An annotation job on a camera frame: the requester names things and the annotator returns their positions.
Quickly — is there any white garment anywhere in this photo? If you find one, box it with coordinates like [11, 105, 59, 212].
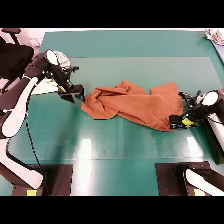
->
[32, 49, 73, 96]
[204, 28, 224, 47]

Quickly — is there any orange shirt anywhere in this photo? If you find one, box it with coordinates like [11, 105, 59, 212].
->
[80, 79, 185, 132]

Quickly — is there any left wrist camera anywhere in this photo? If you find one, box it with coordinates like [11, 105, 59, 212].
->
[63, 65, 81, 76]

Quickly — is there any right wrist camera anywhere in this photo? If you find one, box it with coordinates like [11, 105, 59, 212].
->
[178, 89, 203, 108]

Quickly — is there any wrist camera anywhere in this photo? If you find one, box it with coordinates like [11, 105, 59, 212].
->
[63, 65, 81, 76]
[178, 89, 203, 108]

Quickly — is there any black office chair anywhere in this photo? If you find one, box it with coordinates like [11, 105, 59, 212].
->
[0, 27, 36, 95]

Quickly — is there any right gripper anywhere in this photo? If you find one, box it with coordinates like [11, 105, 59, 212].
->
[168, 113, 198, 131]

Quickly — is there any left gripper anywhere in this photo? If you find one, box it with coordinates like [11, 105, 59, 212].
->
[53, 69, 85, 104]

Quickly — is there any black cable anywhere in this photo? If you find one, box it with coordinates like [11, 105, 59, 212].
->
[25, 114, 44, 181]

